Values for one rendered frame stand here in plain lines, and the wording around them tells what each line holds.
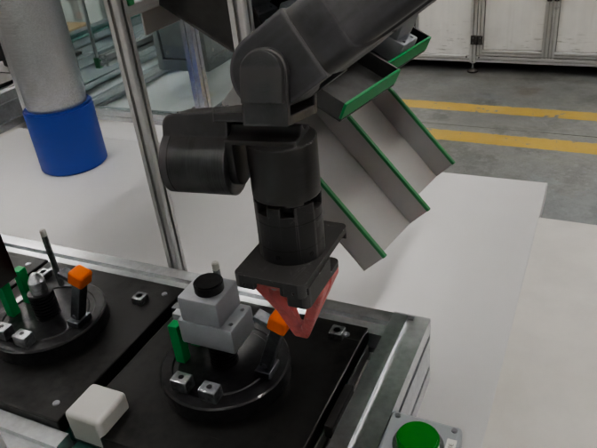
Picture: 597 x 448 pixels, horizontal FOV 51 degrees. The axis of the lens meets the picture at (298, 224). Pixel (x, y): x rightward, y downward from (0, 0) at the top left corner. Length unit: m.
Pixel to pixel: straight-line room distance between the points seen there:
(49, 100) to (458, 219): 0.91
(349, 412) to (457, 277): 0.41
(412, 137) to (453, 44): 3.75
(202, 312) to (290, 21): 0.30
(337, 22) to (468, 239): 0.70
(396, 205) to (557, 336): 0.28
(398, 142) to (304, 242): 0.51
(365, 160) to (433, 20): 3.89
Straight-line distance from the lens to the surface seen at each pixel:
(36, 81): 1.49
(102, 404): 0.69
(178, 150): 0.51
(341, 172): 0.86
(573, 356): 0.90
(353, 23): 0.45
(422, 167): 1.00
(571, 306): 0.98
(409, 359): 0.71
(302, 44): 0.46
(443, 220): 1.15
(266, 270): 0.52
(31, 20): 1.46
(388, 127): 1.01
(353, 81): 0.79
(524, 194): 1.25
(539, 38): 4.63
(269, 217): 0.50
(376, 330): 0.75
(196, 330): 0.65
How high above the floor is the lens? 1.45
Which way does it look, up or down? 30 degrees down
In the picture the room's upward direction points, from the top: 6 degrees counter-clockwise
